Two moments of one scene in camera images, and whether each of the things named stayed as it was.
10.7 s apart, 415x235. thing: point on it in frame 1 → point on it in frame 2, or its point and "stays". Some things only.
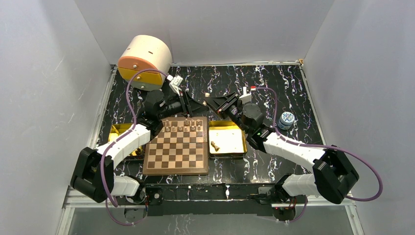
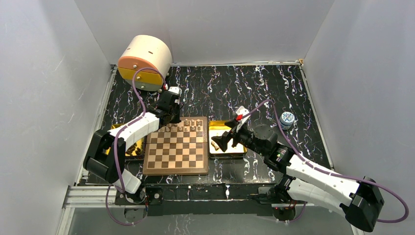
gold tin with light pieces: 226,140 stays
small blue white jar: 286,120 stays
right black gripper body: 230,107 → 243,136
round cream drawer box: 143,53 stays
